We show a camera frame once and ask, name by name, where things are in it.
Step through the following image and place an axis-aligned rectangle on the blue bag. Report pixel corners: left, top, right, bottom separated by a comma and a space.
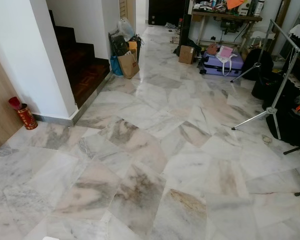
110, 55, 122, 77

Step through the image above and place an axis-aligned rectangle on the black equipment bag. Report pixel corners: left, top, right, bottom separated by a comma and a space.
251, 70, 300, 106

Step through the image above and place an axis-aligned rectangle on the wooden table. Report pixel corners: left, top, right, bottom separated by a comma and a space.
190, 10, 263, 51

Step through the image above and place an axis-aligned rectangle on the dark wooden staircase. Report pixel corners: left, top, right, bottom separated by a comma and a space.
48, 10, 112, 108

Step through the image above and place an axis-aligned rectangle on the black backpack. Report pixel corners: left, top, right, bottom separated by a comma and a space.
241, 48, 274, 81

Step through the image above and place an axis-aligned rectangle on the large black duffel bag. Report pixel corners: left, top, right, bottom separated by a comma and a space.
266, 100, 300, 147

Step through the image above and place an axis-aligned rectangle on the purple suitcase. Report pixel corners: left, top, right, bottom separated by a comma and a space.
201, 52, 245, 77

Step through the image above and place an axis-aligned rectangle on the orange cloth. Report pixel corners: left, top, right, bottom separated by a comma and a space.
226, 0, 247, 10

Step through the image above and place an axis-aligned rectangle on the small brown bag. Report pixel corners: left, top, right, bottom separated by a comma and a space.
206, 44, 220, 56

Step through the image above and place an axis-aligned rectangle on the silver crossbar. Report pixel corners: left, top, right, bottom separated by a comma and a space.
269, 19, 300, 52

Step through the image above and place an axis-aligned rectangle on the brown paper bag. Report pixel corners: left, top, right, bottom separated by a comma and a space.
117, 51, 141, 80

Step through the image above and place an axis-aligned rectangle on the silver tripod stand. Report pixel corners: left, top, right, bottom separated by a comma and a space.
230, 20, 275, 83
231, 49, 300, 141

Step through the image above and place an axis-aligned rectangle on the light wooden cabinet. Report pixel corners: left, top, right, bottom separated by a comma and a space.
0, 47, 23, 153

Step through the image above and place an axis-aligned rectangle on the black shopping bag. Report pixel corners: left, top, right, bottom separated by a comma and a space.
109, 31, 142, 58

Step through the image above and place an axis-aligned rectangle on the red patterned cylinder tin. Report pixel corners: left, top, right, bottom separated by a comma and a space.
8, 96, 38, 131

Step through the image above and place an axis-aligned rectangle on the pink white tote bag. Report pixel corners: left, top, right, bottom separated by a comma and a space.
217, 46, 236, 62

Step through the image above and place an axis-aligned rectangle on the clear plastic bag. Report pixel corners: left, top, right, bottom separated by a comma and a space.
117, 17, 136, 42

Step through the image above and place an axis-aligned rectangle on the small brown cardboard box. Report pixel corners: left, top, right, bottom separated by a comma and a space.
179, 45, 196, 65

